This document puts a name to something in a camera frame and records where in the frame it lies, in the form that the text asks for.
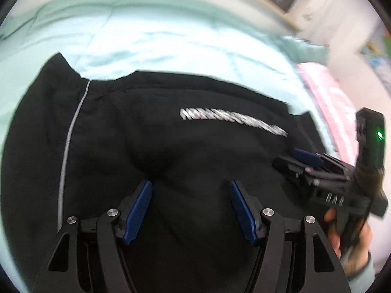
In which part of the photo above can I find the black jacket with white stripe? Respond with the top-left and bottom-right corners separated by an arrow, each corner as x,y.
1,54 -> 326,292

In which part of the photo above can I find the teal sleeved right forearm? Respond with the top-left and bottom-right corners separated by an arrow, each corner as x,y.
347,253 -> 375,293

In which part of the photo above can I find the right hand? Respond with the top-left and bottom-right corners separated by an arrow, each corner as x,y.
324,208 -> 372,276

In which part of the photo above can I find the pink embroidered pillow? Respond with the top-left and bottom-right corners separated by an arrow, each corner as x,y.
297,62 -> 358,165

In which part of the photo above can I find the teal pillow behind pink pillow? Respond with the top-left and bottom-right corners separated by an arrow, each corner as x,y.
273,36 -> 329,66

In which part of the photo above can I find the teal quilted bedspread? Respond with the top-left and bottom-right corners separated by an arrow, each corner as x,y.
1,0 -> 332,292

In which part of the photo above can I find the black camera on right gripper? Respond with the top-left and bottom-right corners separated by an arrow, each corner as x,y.
355,108 -> 386,174

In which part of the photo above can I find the colourful wall map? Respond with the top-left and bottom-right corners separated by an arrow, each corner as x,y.
360,23 -> 391,95

